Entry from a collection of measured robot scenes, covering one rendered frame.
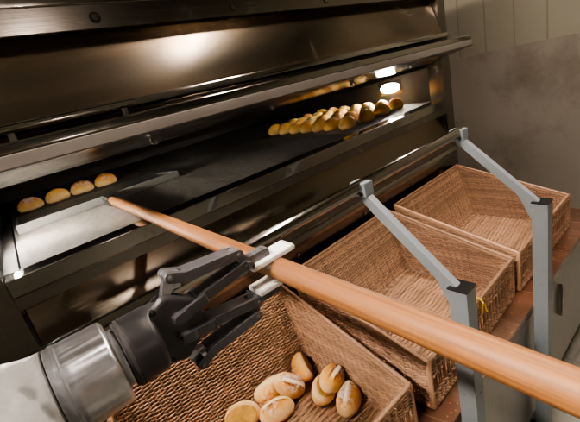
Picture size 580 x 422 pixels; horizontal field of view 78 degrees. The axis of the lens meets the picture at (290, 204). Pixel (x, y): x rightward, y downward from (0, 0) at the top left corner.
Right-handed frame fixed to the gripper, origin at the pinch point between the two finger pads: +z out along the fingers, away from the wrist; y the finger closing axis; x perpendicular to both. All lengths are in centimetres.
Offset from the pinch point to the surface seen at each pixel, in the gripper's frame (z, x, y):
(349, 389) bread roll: 23, -19, 55
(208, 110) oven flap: 16.7, -38.5, -21.3
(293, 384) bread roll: 15, -32, 54
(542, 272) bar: 85, 5, 46
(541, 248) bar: 85, 5, 38
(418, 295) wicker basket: 74, -31, 60
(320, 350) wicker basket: 28, -35, 54
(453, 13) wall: 282, -114, -45
